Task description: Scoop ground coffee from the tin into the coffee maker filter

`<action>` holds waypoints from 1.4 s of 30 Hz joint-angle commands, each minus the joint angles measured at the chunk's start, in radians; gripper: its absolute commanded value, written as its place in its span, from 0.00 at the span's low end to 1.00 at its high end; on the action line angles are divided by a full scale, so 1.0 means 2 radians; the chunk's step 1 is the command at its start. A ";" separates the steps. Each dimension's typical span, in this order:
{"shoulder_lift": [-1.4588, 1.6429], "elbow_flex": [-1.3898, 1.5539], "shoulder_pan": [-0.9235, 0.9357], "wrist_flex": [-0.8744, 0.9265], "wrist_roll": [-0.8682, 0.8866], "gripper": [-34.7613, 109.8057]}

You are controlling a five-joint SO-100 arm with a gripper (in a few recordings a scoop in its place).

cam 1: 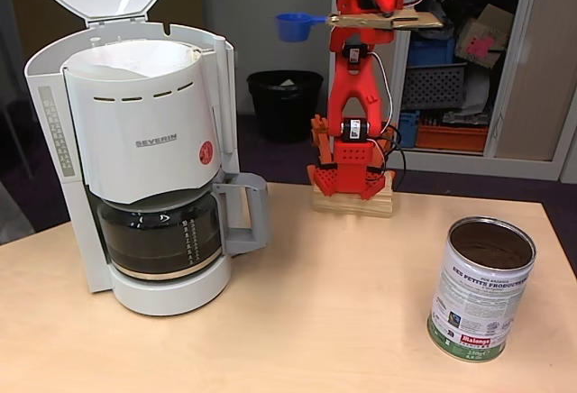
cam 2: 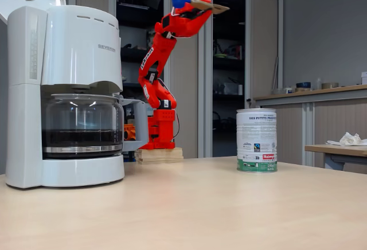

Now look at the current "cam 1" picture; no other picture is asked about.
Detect blue spoon cardboard handle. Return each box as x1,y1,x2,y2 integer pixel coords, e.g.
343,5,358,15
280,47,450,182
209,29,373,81
275,10,444,44

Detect black trash bin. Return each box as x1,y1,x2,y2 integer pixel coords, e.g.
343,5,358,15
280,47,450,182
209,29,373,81
246,69,325,144

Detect cardboard box pink label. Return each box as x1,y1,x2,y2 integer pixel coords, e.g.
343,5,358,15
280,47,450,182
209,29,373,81
453,3,516,69

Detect grey perforated basket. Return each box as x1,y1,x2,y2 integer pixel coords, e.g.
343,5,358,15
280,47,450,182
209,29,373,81
402,62,468,111

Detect white paper coffee filter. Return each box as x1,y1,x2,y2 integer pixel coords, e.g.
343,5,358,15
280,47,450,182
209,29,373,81
67,40,202,82

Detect small blue box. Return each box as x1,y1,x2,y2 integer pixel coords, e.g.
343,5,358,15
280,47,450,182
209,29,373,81
398,111,421,149

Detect white tambour door cabinet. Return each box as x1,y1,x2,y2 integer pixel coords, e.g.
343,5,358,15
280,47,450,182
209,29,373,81
331,0,577,182

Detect glass carafe grey handle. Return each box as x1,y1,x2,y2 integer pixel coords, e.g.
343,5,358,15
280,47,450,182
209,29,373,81
92,171,274,282

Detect white and green tin can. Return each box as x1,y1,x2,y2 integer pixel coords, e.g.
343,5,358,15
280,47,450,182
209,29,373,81
426,215,537,362

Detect white drip coffee maker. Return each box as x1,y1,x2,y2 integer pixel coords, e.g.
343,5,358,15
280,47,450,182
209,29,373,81
17,0,238,317

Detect blue plastic crate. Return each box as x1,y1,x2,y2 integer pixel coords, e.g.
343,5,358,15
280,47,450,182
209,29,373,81
408,39,456,69

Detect black power cable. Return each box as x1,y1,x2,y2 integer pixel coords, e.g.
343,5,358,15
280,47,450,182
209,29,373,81
369,122,408,189

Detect orange plastic crate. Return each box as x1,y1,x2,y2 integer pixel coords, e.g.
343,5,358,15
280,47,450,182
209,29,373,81
415,123,489,151

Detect wooden base block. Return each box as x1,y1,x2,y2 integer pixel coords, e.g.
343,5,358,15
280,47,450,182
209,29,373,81
313,171,394,219

